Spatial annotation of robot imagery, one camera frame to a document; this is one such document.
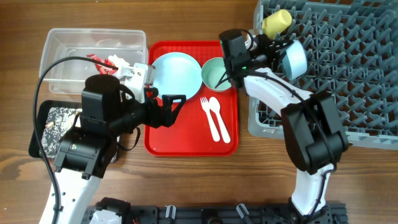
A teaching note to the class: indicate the clear plastic bin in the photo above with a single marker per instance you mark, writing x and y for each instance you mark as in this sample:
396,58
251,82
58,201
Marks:
69,77

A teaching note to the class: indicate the large light blue plate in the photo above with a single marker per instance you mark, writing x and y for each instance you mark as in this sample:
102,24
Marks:
177,73

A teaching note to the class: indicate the red plastic tray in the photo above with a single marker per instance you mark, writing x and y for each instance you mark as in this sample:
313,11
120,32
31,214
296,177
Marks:
190,135

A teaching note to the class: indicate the grey dishwasher rack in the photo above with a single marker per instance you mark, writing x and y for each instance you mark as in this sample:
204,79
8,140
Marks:
351,49

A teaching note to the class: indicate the small light blue bowl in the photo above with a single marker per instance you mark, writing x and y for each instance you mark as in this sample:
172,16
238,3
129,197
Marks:
294,60

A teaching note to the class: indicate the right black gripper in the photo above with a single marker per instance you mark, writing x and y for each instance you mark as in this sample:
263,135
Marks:
272,50

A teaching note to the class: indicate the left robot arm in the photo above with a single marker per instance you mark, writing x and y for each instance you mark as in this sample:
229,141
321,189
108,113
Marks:
85,151

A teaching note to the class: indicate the white plastic spoon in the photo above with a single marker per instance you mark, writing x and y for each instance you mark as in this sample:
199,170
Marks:
216,108

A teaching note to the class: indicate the food leftovers rice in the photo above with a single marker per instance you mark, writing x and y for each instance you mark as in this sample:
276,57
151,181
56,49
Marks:
59,121

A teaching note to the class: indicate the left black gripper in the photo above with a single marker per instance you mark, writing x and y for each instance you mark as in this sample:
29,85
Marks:
168,116

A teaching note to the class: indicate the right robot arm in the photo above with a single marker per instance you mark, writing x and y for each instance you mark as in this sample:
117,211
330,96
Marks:
313,132

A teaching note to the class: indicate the white plastic fork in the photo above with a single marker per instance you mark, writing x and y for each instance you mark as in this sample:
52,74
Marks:
206,108

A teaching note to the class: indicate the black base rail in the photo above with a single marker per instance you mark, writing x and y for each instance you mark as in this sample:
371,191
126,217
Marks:
268,214

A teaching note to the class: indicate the red snack wrapper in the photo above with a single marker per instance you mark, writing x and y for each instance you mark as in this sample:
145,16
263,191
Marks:
105,66

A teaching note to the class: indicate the mint green bowl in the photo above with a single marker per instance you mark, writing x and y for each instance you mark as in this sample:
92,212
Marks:
214,71

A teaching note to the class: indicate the crumpled white tissue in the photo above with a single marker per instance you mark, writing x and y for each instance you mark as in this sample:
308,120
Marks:
121,64

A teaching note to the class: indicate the yellow plastic cup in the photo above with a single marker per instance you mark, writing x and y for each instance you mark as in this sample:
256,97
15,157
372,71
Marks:
276,23

